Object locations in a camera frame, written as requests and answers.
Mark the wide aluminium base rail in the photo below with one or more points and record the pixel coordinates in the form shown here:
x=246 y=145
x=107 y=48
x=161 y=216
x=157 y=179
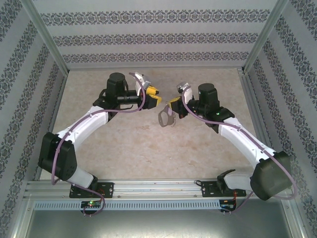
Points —
x=158 y=188

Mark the aluminium frame corner post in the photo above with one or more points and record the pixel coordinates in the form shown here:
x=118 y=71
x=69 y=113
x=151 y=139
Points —
x=46 y=37
x=263 y=37

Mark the short aluminium frame post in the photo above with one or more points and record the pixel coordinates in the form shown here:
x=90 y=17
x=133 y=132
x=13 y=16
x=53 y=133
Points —
x=23 y=218
x=296 y=220

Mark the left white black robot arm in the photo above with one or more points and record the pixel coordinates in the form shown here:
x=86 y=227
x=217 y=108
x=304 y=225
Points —
x=67 y=158

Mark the small controller circuit board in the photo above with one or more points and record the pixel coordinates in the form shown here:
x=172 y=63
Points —
x=227 y=203
x=91 y=203

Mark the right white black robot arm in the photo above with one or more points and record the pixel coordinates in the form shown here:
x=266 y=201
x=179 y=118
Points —
x=270 y=178

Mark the aluminium table edge rail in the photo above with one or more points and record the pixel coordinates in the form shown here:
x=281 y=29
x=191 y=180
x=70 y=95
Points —
x=252 y=99
x=54 y=111
x=156 y=68

